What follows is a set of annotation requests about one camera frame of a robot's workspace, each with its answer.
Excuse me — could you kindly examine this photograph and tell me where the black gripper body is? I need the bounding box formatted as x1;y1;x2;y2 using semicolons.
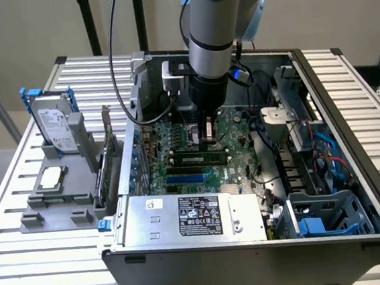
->
188;71;233;119

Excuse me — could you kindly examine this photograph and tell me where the green RAM stick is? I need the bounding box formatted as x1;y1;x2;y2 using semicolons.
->
172;147;231;171

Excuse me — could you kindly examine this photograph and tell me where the CPU socket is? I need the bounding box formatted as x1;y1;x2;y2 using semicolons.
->
182;122;200;148

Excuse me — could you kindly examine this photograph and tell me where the green motherboard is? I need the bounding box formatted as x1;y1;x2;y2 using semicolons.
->
139;103;267;205

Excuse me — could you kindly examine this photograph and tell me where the blue expansion slot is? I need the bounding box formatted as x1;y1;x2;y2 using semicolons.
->
165;171;205;186

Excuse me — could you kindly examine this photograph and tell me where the small silver heat sink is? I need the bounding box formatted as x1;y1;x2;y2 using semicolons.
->
218;182;243;197

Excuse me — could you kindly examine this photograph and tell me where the silver metal disk cage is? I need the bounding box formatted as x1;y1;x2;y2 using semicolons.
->
255;62;328;158

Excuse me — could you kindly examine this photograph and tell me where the silver power supply unit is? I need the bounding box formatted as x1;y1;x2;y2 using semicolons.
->
112;182;277;257

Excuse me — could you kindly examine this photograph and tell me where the green graphics card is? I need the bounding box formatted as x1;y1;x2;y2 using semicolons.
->
84;104;121;207

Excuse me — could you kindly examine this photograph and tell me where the black stand pole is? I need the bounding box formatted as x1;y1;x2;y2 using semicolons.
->
131;0;150;53
74;0;103;58

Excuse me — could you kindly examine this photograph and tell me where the blue case latch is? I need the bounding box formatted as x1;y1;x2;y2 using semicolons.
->
97;216;115;233

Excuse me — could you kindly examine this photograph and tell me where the open black PC case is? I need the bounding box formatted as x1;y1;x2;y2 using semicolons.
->
82;29;380;285

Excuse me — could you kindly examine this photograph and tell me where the grey parts rack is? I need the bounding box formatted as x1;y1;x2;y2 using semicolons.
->
10;107;133;236

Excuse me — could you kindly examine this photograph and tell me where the blue plastic disk bay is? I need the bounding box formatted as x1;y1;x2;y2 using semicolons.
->
283;184;377;242

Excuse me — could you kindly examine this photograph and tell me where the silver CPU chip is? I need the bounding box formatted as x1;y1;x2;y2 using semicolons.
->
34;165;70;192

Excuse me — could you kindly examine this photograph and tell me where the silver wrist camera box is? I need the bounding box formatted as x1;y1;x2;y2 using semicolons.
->
160;59;186;94

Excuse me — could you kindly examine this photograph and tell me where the long black cable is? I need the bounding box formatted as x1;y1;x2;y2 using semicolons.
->
103;0;179;127

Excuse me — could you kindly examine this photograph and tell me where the blue SATA wire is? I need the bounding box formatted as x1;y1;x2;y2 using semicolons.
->
312;127;349;188

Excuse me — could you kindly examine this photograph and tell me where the red wire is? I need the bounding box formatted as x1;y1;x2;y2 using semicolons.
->
326;154;352;181

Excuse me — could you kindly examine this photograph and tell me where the hard disk in blue bracket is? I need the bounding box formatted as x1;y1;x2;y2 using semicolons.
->
18;81;84;160

